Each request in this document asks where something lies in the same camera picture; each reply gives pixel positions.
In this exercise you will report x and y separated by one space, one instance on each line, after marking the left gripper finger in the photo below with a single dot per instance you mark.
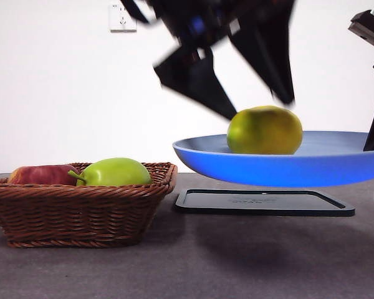
199 84
268 53

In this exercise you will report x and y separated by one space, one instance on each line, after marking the yellow green lemon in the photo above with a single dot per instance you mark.
265 130

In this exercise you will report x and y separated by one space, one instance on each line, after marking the blue round plate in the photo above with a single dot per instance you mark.
268 169

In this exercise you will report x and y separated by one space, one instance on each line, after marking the brown woven wicker basket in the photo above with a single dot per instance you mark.
74 215

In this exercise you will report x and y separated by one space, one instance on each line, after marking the green pear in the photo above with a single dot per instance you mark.
118 173

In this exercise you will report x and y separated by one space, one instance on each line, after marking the black rectangular tray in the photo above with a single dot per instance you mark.
261 204

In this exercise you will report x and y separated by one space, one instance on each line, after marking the red apple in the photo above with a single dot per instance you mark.
40 175

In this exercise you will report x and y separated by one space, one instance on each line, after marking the white wall power socket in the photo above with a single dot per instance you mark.
121 26

